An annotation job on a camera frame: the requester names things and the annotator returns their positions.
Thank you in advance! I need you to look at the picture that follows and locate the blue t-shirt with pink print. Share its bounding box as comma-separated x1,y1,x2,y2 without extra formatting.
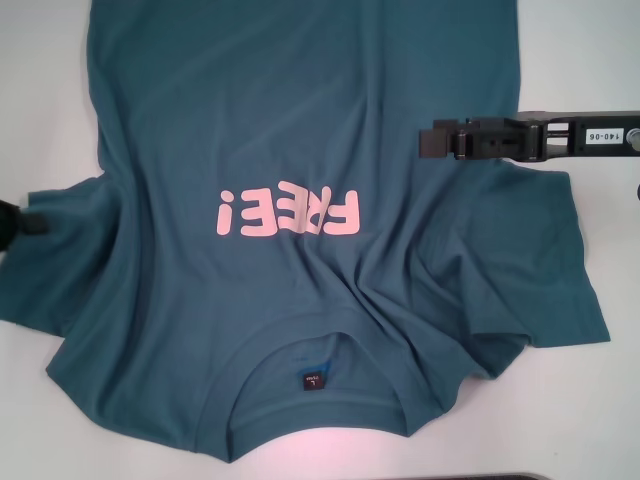
0,0,612,442

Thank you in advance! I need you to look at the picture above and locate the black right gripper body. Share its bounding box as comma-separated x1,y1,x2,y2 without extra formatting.
517,109,640,161

